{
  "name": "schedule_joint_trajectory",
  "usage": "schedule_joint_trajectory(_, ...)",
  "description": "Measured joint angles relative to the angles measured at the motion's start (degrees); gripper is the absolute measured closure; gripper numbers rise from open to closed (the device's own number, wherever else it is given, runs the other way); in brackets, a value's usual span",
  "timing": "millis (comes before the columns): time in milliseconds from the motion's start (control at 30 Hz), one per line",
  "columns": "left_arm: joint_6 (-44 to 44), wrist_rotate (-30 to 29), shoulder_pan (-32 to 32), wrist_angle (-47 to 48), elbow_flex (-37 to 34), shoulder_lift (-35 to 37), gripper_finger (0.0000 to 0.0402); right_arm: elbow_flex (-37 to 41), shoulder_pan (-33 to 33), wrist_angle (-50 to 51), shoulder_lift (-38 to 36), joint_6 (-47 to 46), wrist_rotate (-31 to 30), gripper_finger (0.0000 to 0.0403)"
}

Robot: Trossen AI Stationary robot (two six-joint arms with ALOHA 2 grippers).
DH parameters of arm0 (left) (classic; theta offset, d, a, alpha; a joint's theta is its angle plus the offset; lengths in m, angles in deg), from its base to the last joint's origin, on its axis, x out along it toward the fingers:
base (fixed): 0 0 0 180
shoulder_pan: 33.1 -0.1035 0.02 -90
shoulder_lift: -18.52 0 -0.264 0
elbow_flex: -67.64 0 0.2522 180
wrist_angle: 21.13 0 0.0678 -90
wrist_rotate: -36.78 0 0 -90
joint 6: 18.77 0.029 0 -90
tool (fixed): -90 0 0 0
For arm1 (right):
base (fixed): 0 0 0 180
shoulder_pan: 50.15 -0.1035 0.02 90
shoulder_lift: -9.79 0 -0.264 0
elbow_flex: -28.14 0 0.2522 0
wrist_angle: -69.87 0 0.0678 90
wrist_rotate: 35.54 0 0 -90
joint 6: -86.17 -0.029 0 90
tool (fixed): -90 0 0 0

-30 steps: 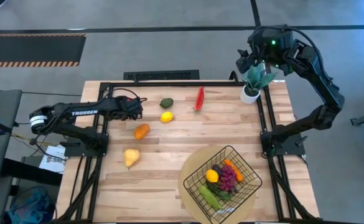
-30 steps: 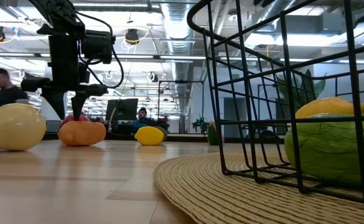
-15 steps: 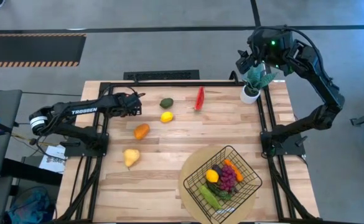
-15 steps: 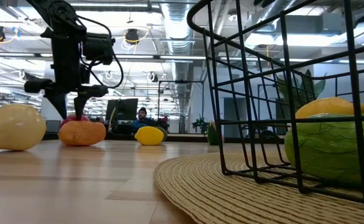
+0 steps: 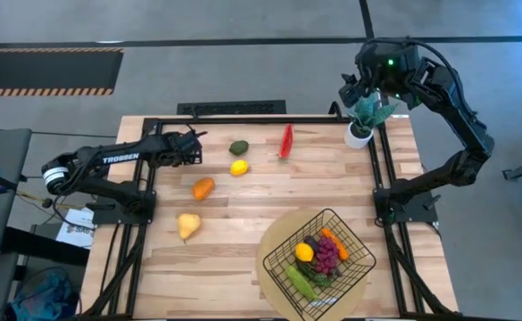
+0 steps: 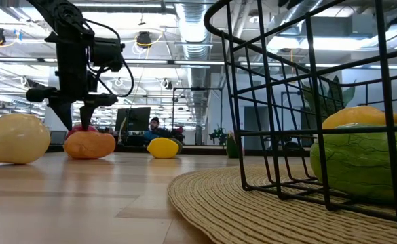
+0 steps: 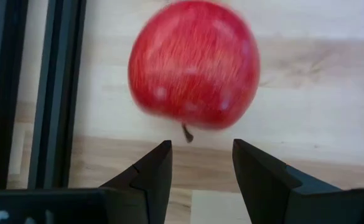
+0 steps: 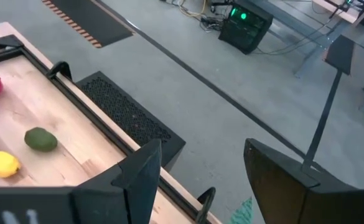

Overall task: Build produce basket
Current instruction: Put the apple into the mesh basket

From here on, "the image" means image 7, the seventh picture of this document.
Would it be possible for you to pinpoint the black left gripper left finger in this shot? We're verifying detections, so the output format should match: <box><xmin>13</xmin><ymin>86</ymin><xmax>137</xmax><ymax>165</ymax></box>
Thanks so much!
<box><xmin>99</xmin><ymin>139</ymin><xmax>174</xmax><ymax>224</ymax></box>

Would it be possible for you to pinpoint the black aluminium table frame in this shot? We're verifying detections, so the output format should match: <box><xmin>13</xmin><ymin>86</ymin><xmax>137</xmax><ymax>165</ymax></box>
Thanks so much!
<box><xmin>0</xmin><ymin>0</ymin><xmax>88</xmax><ymax>191</ymax></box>

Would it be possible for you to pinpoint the red apple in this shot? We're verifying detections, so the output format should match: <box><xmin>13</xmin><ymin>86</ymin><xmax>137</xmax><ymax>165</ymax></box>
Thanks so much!
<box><xmin>128</xmin><ymin>0</ymin><xmax>261</xmax><ymax>144</ymax></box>

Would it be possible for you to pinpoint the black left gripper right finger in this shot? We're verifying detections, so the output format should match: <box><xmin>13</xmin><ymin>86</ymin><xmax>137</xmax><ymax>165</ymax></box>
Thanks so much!
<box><xmin>231</xmin><ymin>139</ymin><xmax>344</xmax><ymax>224</ymax></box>

